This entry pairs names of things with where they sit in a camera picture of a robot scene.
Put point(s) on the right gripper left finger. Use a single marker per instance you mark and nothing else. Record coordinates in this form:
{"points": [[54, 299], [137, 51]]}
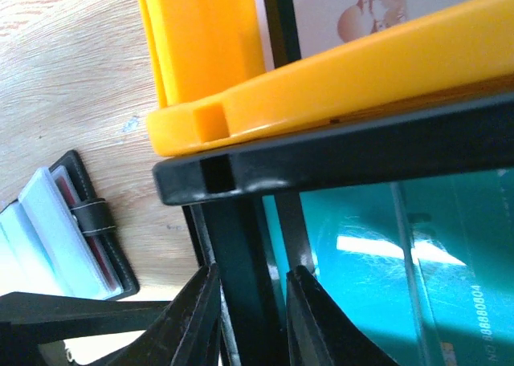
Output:
{"points": [[187, 332]]}

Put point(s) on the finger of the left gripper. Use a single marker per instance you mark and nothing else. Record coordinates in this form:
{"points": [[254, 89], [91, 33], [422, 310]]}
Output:
{"points": [[28, 320]]}

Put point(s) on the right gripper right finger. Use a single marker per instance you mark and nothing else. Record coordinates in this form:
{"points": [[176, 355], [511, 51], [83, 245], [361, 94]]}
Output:
{"points": [[319, 332]]}

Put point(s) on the black leather card holder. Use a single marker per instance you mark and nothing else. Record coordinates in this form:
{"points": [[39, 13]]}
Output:
{"points": [[25, 266]]}

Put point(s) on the teal card stack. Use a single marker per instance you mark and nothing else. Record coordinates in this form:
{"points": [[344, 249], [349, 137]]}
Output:
{"points": [[424, 267]]}

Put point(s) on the black bin with teal cards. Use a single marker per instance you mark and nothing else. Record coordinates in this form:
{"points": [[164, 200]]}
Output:
{"points": [[221, 194]]}

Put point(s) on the dark red card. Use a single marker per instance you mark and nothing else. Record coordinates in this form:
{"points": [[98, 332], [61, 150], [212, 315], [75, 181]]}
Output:
{"points": [[93, 219]]}

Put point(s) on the white patterned card stack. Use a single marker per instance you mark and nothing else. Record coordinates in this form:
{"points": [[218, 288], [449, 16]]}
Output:
{"points": [[297, 29]]}

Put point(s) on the yellow bin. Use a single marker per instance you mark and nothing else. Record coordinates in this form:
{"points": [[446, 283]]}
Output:
{"points": [[213, 90]]}

